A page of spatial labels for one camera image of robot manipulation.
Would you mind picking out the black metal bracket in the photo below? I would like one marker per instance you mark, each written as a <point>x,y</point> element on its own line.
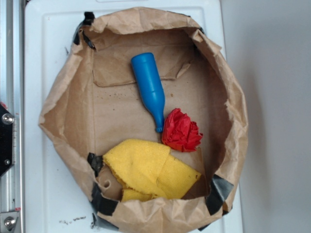
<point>7,121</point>

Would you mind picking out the blue plastic bottle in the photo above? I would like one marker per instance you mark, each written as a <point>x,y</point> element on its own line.
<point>150,87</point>

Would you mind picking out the aluminium frame rail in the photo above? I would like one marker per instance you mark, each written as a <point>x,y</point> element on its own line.
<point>11,94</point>

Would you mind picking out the yellow microfiber cloth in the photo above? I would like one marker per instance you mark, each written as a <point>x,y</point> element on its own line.
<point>146,170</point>

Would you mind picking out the red crumpled paper ball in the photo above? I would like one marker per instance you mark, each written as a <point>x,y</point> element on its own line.
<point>180,132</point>

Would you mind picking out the brown paper bag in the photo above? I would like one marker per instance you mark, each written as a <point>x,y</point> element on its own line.
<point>94,105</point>

